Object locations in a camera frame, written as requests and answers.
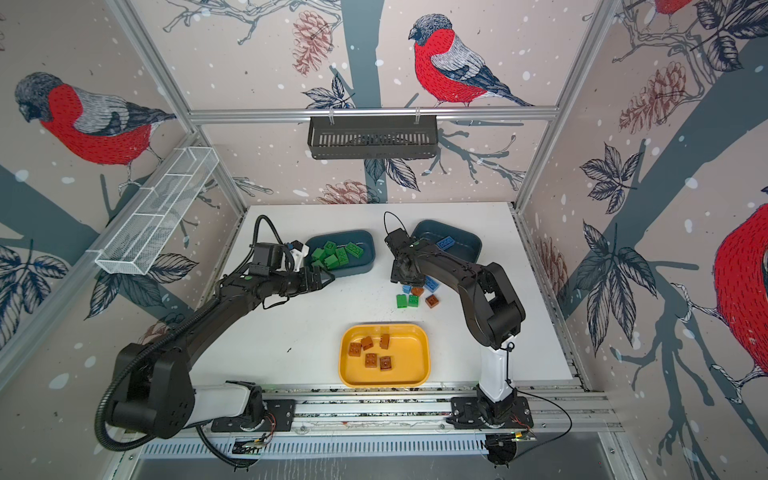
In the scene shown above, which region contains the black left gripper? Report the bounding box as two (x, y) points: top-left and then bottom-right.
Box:
(270, 264), (335, 295)

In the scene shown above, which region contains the green two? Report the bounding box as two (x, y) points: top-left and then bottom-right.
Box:
(335, 247), (349, 267)

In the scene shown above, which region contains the blue lego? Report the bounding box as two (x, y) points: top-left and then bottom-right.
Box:
(436, 236), (456, 251)

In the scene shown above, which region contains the long green lego brick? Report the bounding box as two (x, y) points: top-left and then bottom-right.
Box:
(344, 242), (364, 259)

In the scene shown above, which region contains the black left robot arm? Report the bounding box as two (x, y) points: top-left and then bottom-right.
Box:
(94, 215), (335, 452)

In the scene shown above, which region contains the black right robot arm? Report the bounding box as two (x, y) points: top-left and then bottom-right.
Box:
(385, 220), (533, 429)

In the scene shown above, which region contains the left dark teal bin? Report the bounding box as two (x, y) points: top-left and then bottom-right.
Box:
(305, 230), (376, 277)

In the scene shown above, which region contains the dark teal bin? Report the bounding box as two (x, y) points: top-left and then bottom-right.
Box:
(413, 220), (482, 263)
(305, 230), (376, 277)

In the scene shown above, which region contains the right dark teal bin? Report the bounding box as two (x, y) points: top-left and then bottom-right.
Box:
(413, 220), (482, 263)

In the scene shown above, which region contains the yellow plastic tray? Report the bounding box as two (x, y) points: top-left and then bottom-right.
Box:
(338, 323), (431, 389)

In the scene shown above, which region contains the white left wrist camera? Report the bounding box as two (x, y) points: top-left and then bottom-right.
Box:
(282, 240), (310, 272)

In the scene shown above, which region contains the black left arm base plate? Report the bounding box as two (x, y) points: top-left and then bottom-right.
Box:
(211, 399), (296, 434)

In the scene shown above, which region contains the black hanging wire basket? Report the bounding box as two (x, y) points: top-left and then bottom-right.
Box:
(307, 115), (439, 160)

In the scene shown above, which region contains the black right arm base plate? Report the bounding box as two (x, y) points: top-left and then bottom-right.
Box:
(446, 393), (534, 430)

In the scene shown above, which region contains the white wire mesh shelf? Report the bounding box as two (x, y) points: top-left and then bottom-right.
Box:
(95, 146), (219, 275)

